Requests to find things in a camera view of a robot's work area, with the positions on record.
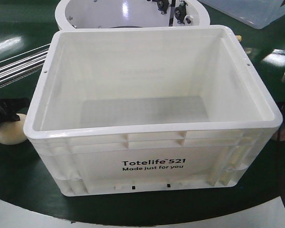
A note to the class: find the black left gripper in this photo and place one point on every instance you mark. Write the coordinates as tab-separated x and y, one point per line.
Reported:
12	105

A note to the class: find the cream egg plush green stripe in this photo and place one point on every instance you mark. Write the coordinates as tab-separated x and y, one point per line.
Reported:
11	133

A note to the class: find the white plastic tote box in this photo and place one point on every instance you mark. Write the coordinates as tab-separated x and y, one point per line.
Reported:
147	109

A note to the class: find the pink egg plush toy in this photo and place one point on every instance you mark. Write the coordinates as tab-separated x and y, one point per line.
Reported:
281	137

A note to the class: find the metal rod bundle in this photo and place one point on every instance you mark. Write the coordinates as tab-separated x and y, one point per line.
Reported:
22	65

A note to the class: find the small beige peg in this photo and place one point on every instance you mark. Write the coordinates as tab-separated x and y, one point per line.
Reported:
239	38

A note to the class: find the clear plastic bin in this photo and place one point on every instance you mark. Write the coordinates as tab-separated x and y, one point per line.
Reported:
254	13

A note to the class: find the white round machine housing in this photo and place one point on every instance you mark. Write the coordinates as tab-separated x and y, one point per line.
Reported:
113	14

